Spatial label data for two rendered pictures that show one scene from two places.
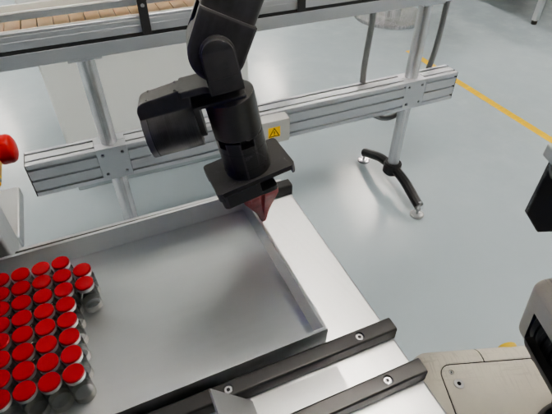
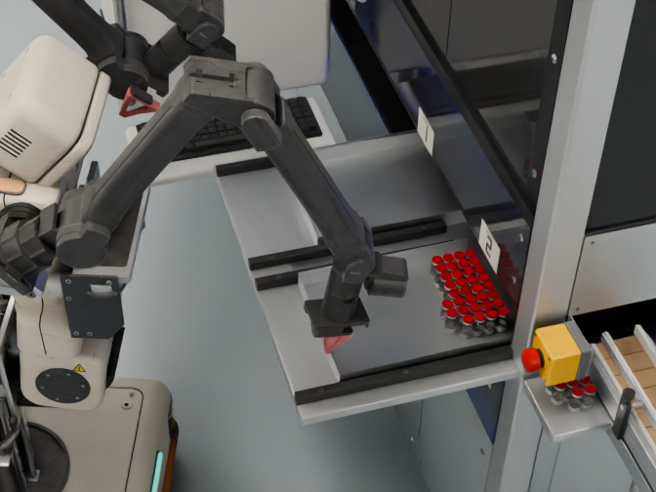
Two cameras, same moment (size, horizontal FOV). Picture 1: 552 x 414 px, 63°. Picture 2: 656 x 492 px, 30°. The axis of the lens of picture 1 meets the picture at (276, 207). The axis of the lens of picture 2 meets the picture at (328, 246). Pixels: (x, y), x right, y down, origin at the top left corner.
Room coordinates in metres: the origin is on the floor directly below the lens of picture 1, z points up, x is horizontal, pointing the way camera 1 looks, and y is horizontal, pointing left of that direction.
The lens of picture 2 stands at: (1.88, 0.17, 2.54)
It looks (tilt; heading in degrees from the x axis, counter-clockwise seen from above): 44 degrees down; 186
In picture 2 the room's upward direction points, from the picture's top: 1 degrees clockwise
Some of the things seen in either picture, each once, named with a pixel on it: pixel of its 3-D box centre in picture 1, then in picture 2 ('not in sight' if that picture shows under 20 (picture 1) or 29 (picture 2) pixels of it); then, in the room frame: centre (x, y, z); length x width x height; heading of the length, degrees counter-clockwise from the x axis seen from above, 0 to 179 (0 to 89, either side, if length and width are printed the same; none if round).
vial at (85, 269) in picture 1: (86, 281); (451, 320); (0.36, 0.23, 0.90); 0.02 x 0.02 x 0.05
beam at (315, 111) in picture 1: (269, 121); not in sight; (1.43, 0.02, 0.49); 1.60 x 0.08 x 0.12; 113
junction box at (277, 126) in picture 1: (271, 129); not in sight; (1.36, 0.02, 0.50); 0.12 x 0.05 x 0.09; 113
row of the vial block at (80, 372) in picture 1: (71, 323); (451, 296); (0.30, 0.23, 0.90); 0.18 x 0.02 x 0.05; 24
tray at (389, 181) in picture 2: not in sight; (380, 185); (0.00, 0.07, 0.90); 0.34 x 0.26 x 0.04; 113
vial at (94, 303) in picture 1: (89, 294); (446, 311); (0.34, 0.22, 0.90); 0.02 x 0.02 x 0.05
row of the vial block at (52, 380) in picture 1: (51, 329); (463, 294); (0.29, 0.25, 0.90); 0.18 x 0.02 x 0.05; 24
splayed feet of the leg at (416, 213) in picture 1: (390, 174); not in sight; (1.67, -0.53, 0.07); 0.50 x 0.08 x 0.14; 23
